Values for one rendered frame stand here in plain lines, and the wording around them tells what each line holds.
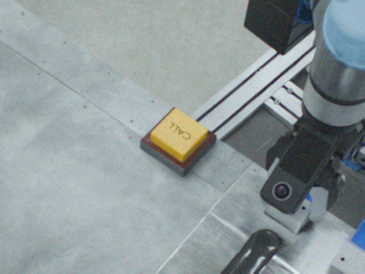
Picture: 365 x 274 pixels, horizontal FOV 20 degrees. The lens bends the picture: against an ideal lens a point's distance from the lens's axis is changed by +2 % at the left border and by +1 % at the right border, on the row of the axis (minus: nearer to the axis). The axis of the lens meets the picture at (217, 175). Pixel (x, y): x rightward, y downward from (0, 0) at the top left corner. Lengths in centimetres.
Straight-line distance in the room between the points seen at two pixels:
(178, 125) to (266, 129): 81
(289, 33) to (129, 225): 45
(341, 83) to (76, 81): 56
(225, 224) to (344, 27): 37
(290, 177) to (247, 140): 106
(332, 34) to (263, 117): 122
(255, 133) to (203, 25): 54
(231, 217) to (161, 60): 133
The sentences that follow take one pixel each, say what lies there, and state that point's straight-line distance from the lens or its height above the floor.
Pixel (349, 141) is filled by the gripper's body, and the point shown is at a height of 104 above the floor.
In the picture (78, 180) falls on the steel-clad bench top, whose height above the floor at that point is 80.
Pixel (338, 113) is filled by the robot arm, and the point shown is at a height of 113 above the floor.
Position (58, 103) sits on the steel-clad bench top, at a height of 80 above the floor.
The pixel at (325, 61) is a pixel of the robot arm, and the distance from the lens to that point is 105.
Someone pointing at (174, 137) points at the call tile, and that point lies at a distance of 141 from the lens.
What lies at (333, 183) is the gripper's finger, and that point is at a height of 101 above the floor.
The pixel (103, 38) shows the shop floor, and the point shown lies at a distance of 261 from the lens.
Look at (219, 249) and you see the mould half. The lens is 127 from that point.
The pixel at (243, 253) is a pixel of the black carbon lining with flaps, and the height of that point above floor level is 88.
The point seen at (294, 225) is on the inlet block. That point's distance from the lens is 128.
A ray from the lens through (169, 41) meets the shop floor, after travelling 262.
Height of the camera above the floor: 199
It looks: 56 degrees down
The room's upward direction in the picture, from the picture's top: 12 degrees clockwise
